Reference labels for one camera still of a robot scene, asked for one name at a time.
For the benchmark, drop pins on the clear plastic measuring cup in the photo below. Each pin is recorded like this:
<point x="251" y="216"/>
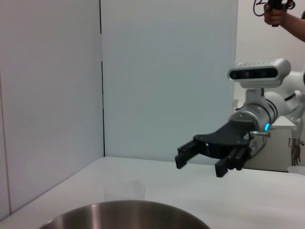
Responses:
<point x="126" y="190"/>

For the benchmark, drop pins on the brown hanging hand model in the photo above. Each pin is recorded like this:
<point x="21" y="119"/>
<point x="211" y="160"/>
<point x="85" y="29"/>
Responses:
<point x="296" y="152"/>

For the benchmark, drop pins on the person's forearm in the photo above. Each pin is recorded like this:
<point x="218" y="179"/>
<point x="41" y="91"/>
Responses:
<point x="295" y="26"/>

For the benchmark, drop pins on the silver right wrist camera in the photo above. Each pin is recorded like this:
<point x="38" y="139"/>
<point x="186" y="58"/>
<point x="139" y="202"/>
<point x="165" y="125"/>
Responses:
<point x="259" y="74"/>

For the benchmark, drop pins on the person's hand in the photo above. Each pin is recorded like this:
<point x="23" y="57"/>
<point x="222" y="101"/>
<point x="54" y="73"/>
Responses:
<point x="276" y="15"/>

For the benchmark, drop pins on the large stainless steel bowl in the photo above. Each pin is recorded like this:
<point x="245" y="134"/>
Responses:
<point x="124" y="217"/>

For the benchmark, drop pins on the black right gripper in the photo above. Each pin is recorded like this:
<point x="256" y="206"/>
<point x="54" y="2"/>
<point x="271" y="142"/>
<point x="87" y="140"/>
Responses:
<point x="228" y="138"/>

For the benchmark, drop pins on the black handheld controller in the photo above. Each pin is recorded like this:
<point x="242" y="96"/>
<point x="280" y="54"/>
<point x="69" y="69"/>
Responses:
<point x="276" y="3"/>

